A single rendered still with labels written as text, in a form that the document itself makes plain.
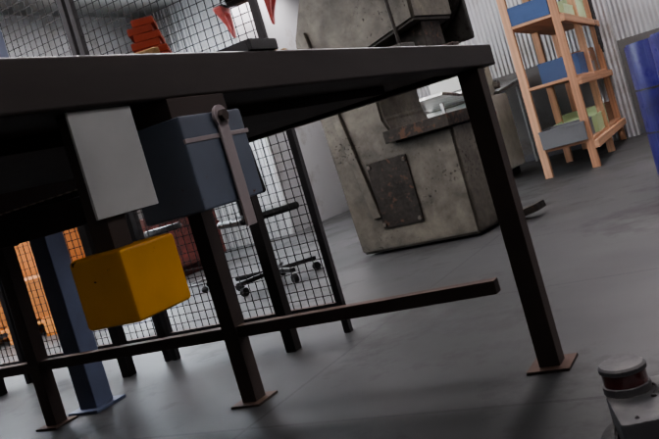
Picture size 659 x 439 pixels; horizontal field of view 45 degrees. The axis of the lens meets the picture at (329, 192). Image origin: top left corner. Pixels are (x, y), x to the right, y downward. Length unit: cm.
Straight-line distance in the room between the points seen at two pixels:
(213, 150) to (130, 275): 23
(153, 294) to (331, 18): 454
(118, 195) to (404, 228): 440
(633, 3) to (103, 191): 911
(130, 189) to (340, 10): 443
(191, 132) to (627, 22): 896
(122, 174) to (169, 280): 13
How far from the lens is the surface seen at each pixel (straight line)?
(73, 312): 345
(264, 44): 122
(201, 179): 98
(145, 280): 88
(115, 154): 92
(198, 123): 101
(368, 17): 518
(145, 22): 251
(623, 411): 121
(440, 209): 509
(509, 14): 741
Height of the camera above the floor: 73
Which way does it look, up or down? 2 degrees down
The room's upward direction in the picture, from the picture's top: 16 degrees counter-clockwise
